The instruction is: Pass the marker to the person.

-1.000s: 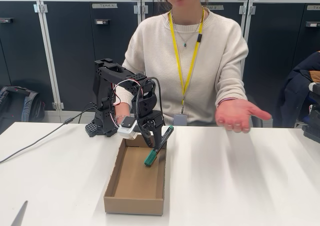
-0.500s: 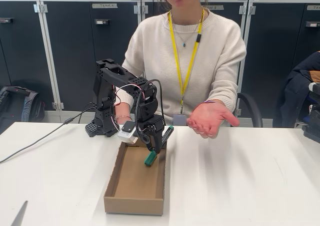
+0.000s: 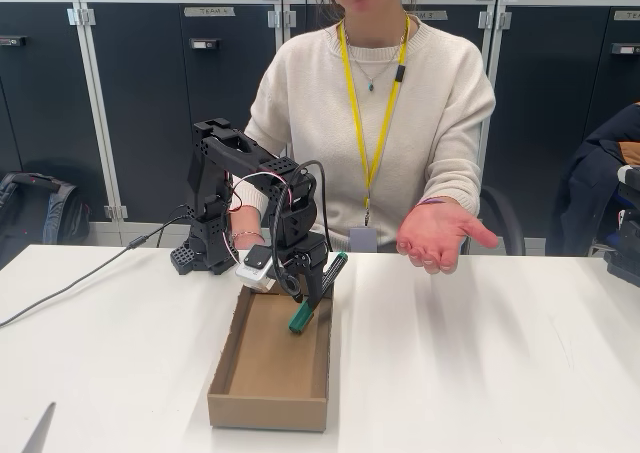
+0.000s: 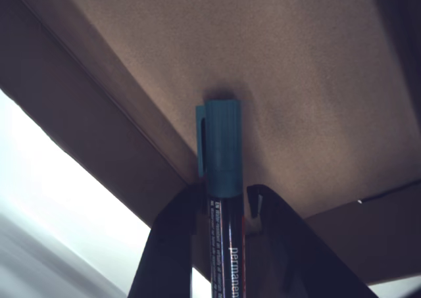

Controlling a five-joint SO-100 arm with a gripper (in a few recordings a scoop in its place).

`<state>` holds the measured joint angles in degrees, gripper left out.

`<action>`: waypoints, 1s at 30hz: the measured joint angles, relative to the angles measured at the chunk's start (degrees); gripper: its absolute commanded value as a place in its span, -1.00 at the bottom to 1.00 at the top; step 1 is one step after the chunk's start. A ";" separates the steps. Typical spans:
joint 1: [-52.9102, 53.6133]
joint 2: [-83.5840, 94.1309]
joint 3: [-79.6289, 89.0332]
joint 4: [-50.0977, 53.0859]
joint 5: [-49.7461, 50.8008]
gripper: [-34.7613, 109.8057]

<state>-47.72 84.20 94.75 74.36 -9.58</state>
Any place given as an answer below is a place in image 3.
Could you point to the tape label team 4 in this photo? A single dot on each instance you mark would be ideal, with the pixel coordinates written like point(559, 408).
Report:
point(210, 11)

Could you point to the purple wristband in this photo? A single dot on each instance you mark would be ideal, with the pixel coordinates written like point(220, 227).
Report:
point(431, 201)

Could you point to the grey tape label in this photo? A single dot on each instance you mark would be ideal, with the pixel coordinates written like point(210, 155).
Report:
point(629, 15)

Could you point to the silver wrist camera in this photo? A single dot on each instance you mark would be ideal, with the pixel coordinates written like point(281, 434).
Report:
point(252, 273)

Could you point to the pale name badge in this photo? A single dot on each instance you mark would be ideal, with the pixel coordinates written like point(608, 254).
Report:
point(362, 240)

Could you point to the tape label team 3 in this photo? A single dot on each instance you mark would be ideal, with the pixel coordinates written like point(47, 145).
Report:
point(430, 15)

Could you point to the dark blue jacket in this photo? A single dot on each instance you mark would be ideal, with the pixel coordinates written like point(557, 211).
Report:
point(600, 173)

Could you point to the person's right forearm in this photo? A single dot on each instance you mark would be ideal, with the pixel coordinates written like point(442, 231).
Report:
point(247, 223)

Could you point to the brown cardboard box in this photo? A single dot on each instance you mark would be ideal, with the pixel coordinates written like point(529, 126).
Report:
point(270, 368)

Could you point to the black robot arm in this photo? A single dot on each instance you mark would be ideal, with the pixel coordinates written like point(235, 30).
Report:
point(235, 148)

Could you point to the person's left forearm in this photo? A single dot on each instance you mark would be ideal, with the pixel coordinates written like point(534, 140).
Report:
point(455, 188)

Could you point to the person's left hand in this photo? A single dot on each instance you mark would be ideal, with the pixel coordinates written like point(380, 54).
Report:
point(440, 233)

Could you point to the dark grey backpack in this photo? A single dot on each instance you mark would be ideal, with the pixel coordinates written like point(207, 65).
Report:
point(35, 213)

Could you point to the person in white sweater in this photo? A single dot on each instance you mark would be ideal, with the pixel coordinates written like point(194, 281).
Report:
point(400, 138)

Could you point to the green capped marker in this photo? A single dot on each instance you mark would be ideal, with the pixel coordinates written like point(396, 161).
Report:
point(300, 320)

